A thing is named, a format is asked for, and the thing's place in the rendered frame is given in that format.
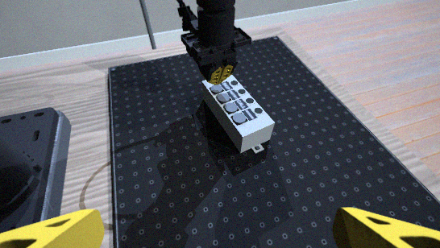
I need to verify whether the black grid mat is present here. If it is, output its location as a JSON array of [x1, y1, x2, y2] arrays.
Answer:
[[108, 36, 440, 248]]

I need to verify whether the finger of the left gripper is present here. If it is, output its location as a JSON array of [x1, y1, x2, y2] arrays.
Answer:
[[218, 65, 233, 85], [205, 67, 222, 85]]

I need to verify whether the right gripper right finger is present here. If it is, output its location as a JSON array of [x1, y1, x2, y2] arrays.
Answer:
[[332, 208, 440, 248]]

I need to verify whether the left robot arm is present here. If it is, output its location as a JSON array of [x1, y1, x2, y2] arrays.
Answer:
[[0, 0, 235, 234]]

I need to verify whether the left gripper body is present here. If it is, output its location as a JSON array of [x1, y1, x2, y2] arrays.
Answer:
[[181, 6, 251, 81]]

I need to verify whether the white control panel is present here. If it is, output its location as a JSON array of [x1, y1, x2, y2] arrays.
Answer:
[[202, 75, 275, 154]]

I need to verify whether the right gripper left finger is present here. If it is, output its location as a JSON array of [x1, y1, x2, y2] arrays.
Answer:
[[0, 209, 105, 248]]

